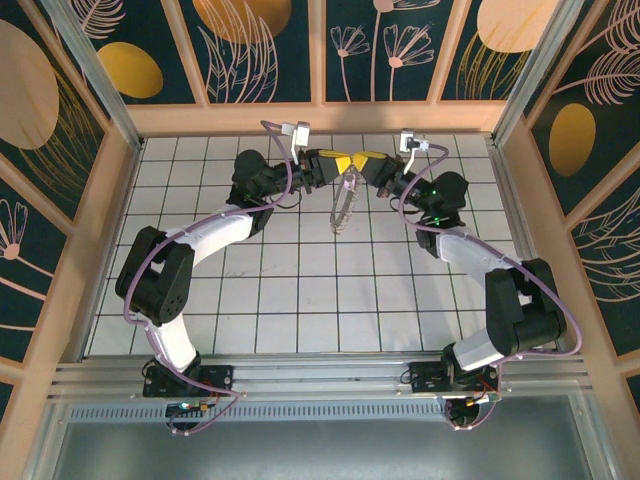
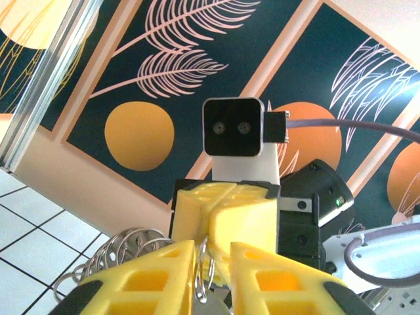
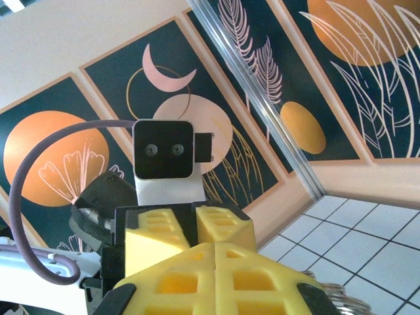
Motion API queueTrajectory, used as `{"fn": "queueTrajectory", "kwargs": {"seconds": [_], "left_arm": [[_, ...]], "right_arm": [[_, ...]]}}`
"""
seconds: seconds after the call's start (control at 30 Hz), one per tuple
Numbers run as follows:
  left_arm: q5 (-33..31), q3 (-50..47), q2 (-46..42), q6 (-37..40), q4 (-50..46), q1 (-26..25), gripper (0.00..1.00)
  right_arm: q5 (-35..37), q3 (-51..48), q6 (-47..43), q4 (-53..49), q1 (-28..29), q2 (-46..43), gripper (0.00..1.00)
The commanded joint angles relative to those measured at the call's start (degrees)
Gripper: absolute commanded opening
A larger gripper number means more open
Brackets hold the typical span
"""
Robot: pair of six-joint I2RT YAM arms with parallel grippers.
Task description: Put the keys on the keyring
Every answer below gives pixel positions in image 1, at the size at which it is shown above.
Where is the perforated metal cable duct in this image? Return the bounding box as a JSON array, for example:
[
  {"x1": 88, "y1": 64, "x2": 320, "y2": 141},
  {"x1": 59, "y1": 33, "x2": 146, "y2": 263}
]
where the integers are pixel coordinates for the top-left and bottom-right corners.
[{"x1": 64, "y1": 402, "x2": 451, "y2": 424}]

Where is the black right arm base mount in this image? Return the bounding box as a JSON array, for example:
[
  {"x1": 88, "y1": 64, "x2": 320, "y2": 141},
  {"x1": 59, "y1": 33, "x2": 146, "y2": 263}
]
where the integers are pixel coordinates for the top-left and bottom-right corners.
[{"x1": 407, "y1": 357, "x2": 501, "y2": 401}]

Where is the aluminium corner post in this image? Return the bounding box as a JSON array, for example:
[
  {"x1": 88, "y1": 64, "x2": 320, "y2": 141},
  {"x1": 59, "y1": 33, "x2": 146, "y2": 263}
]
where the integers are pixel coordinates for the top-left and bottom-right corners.
[
  {"x1": 492, "y1": 0, "x2": 589, "y2": 147},
  {"x1": 42, "y1": 0, "x2": 146, "y2": 154}
]

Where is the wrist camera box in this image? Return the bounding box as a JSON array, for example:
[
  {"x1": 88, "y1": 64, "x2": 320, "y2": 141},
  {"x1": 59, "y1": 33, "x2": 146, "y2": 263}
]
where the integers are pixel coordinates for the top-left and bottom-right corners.
[
  {"x1": 281, "y1": 120, "x2": 312, "y2": 150},
  {"x1": 398, "y1": 128, "x2": 432, "y2": 155}
]

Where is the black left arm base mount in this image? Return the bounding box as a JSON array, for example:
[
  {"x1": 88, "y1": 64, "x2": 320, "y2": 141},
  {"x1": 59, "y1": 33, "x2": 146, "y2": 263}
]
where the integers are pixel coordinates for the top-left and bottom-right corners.
[{"x1": 142, "y1": 360, "x2": 236, "y2": 399}]

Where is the aluminium side rail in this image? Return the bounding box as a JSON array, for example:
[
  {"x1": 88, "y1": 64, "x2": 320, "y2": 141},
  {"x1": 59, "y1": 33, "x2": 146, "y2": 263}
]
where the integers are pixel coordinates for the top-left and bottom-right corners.
[{"x1": 485, "y1": 133, "x2": 554, "y2": 326}]

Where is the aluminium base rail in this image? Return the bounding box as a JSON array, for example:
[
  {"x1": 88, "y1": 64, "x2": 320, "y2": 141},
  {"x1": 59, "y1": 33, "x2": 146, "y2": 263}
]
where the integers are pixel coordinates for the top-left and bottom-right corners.
[{"x1": 49, "y1": 351, "x2": 587, "y2": 401}]

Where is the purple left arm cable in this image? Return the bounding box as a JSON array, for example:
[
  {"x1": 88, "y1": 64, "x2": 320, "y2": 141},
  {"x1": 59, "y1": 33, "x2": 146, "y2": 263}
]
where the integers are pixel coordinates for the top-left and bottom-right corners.
[{"x1": 122, "y1": 119, "x2": 307, "y2": 437}]

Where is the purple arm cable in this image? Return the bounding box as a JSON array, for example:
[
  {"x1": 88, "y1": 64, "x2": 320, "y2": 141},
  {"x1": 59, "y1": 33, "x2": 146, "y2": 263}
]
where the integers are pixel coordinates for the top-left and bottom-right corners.
[
  {"x1": 398, "y1": 142, "x2": 585, "y2": 432},
  {"x1": 122, "y1": 119, "x2": 307, "y2": 437}
]

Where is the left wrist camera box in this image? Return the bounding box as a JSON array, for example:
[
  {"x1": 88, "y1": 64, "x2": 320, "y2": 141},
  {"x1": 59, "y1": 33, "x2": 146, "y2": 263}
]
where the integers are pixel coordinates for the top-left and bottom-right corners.
[{"x1": 281, "y1": 120, "x2": 312, "y2": 150}]

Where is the grey metal sheet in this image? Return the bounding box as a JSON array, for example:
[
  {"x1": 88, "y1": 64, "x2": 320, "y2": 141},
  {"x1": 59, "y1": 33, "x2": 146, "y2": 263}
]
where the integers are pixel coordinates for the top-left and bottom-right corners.
[{"x1": 29, "y1": 394, "x2": 616, "y2": 480}]

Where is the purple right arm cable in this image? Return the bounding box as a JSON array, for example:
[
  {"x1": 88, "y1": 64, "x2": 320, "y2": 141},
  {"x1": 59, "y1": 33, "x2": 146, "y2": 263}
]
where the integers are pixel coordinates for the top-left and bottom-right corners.
[{"x1": 398, "y1": 142, "x2": 585, "y2": 432}]

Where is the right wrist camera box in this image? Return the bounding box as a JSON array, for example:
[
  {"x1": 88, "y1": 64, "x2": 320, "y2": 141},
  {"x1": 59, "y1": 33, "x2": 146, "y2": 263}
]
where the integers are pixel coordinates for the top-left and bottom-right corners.
[{"x1": 398, "y1": 128, "x2": 432, "y2": 155}]

